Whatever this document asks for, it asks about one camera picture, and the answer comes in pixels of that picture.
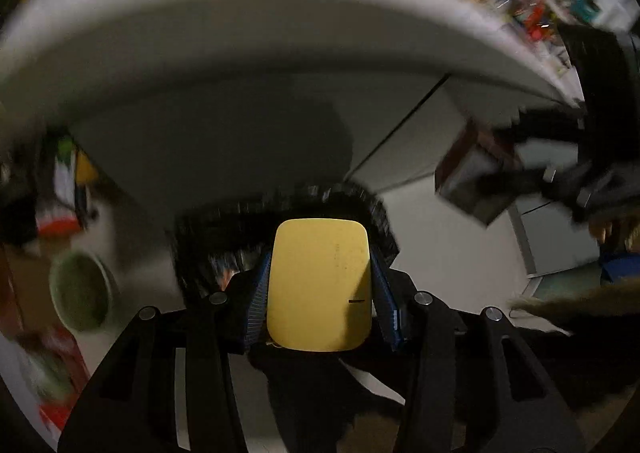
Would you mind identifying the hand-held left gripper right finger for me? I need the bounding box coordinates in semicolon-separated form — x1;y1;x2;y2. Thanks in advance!
369;254;586;453

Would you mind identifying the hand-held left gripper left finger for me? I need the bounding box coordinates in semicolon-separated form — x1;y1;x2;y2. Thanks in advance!
57;249;274;453

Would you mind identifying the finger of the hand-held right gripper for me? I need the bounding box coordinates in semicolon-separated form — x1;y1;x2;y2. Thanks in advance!
492;108;585;148
477;162;602;222

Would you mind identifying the yellow rounded pad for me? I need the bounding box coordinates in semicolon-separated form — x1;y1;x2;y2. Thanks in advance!
266;219;374;353

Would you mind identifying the black ribbed waste bin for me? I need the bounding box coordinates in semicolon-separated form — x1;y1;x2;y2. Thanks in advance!
172;183;407;453

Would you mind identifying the person's right hand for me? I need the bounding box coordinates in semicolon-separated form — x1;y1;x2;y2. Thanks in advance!
589;219;627;248

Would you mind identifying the teal packet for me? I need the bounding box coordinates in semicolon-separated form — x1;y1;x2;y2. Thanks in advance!
572;0;601;24

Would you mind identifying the blue cloth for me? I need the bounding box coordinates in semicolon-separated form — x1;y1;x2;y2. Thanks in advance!
599;253;640;286

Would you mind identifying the green bowl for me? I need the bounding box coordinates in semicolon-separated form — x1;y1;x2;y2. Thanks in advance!
48;251;122;335

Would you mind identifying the dark fur-trimmed coat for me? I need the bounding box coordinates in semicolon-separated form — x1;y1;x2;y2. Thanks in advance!
505;282;640;439

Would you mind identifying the red white packet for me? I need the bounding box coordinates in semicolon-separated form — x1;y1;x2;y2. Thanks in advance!
15;325;92;436

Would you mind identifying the green white box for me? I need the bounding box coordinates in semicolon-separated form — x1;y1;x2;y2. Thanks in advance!
50;135;101;224

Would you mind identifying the brown cardboard box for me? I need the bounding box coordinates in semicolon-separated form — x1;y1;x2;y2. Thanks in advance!
0;243;57;339

